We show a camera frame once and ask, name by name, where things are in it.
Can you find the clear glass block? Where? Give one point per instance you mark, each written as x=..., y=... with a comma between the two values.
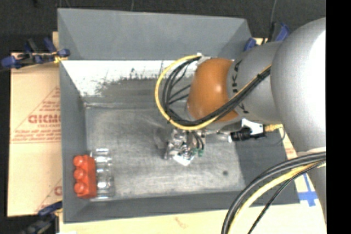
x=105, y=172

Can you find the red studded toy block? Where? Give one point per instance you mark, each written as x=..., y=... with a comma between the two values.
x=84, y=176

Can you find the brown cardboard board red print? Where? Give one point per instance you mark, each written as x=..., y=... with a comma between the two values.
x=33, y=107

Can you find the grey metal bin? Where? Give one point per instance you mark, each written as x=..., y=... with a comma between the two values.
x=142, y=35

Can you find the black cylinder on white bracket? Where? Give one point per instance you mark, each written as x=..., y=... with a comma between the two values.
x=241, y=135

